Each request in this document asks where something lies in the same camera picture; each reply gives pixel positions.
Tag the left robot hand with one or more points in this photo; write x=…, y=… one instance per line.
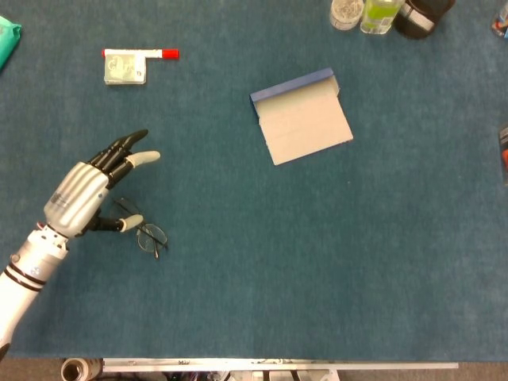
x=77, y=194

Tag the wire-frame eyeglasses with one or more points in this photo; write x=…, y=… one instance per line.
x=150, y=238

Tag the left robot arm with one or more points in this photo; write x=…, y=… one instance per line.
x=35, y=258

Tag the small white card box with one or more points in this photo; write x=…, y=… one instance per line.
x=125, y=70

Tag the red capped white marker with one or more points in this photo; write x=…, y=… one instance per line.
x=170, y=54

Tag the green wet wipes pack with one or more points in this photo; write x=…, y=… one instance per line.
x=7, y=39

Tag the brown tape roll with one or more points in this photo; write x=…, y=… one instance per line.
x=75, y=370

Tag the blue felt table cloth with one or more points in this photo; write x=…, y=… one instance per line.
x=278, y=258

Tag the open blue cardboard box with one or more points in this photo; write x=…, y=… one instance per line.
x=305, y=127

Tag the clear jar of clips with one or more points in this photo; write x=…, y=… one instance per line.
x=345, y=14

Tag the green liquid plastic bottle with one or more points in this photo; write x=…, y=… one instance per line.
x=379, y=16

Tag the black mesh pen holder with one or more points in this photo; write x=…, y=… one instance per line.
x=420, y=20

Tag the red and black object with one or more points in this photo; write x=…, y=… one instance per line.
x=504, y=155

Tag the clear tube with pencils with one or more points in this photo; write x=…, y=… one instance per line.
x=501, y=24

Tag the white metal table rail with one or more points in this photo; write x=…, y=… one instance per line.
x=357, y=365

